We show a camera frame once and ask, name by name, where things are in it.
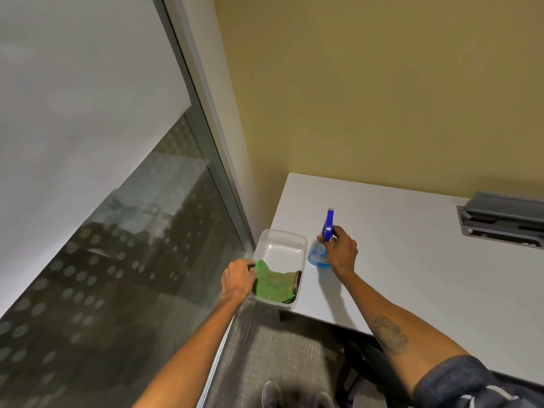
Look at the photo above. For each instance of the blue spray bottle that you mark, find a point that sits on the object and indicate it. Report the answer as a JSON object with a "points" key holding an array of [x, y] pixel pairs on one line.
{"points": [[328, 223]]}

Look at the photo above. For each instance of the green microfibre cloth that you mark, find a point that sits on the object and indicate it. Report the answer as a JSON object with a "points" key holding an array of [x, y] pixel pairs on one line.
{"points": [[274, 284]]}

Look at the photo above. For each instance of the person's right forearm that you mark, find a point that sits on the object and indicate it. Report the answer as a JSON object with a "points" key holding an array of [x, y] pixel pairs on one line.
{"points": [[391, 327]]}

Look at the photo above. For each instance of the person's left grey shoe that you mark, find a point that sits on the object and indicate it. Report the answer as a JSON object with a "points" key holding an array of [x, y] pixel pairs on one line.
{"points": [[272, 395]]}

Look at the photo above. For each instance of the white table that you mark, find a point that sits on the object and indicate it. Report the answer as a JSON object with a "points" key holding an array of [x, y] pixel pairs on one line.
{"points": [[403, 229]]}

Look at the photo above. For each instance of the person's grey shoe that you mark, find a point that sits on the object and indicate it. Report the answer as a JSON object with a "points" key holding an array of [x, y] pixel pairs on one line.
{"points": [[324, 400], [272, 395]]}

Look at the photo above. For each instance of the person's left forearm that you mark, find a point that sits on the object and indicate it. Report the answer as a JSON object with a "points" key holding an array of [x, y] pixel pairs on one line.
{"points": [[191, 356]]}

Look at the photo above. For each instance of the person's right grey shoe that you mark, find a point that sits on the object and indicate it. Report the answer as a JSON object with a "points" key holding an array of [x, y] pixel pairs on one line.
{"points": [[324, 400]]}

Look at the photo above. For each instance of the dark blue right sleeve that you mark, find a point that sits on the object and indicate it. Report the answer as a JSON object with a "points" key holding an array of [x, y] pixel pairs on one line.
{"points": [[467, 386]]}

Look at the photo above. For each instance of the person's left hand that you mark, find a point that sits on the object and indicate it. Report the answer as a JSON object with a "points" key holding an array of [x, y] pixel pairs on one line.
{"points": [[236, 280]]}

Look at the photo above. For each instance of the person's right hand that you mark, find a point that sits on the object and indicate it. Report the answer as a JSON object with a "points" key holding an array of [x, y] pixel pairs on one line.
{"points": [[342, 254]]}

